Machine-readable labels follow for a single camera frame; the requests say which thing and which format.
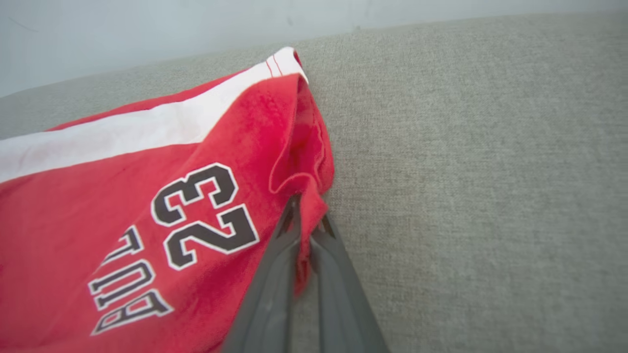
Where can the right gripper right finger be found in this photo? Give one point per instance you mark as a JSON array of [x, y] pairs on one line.
[[343, 304]]

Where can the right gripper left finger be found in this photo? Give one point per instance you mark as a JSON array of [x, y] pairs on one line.
[[270, 294]]

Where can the red shorts with white stripes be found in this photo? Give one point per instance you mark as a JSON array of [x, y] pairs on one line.
[[98, 196]]

